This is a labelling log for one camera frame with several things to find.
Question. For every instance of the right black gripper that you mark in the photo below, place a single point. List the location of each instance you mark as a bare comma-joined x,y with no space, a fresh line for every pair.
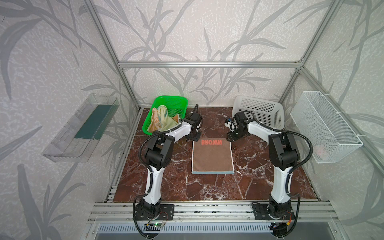
233,135

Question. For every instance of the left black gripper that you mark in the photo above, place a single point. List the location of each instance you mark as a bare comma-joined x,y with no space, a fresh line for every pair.
195,133

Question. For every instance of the pink brown bear towel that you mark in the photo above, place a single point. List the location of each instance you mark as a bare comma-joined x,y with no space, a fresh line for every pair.
212,156

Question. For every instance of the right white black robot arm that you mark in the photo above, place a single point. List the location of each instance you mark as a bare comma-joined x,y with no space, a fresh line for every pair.
283,154

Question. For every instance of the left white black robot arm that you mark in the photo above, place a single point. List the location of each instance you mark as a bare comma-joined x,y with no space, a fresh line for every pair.
158,155

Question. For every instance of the green plastic basket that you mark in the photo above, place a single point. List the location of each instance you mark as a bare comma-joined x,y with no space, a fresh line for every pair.
175,105

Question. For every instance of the yellow green towel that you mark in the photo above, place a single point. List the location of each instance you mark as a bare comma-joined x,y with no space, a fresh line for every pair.
166,121

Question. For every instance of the white plastic basket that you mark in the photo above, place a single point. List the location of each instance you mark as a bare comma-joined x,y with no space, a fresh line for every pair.
267,112

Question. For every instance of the peach patterned towel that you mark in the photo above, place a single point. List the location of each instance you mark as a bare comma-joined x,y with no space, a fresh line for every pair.
155,124

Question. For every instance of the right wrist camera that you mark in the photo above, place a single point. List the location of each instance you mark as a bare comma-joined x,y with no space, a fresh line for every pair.
230,124

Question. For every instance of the aluminium front rail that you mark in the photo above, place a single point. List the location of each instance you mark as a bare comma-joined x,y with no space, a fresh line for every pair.
215,211

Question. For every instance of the white wire mesh basket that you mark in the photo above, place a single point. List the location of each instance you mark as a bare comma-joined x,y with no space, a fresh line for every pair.
331,136

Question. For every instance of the aluminium frame crossbar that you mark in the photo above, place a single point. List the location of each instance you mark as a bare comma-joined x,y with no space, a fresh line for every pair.
209,64

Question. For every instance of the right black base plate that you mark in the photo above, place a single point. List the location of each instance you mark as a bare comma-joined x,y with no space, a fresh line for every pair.
273,211

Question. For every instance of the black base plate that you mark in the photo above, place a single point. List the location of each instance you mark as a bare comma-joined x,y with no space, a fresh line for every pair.
158,212
273,211

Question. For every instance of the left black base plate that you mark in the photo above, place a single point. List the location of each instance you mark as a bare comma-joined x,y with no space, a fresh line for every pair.
158,212

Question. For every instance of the clear plastic wall shelf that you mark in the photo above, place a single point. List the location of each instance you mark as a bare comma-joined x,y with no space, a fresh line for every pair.
79,137

